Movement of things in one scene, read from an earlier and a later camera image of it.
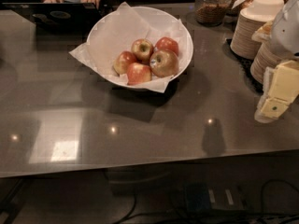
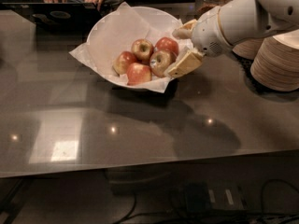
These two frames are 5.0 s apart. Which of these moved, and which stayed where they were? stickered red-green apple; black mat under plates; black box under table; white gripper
Moved: white gripper
Stayed: black mat under plates; stickered red-green apple; black box under table
